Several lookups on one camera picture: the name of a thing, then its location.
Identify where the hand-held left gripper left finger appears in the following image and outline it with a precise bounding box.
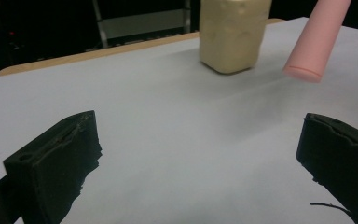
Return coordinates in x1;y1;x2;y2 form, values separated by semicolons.
3;109;103;224

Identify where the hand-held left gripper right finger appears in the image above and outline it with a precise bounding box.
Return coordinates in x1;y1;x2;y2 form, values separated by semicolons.
296;112;358;224

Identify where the beige square cup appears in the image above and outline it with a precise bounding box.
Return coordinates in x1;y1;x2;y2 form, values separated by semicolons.
198;0;273;76

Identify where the wooden table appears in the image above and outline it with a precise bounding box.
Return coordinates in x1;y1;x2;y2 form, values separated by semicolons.
0;18;286;77

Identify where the white metal stand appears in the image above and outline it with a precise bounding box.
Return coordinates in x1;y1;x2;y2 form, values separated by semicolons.
91;0;193;49

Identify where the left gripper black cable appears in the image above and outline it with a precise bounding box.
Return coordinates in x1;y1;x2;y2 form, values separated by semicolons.
310;202;353;217

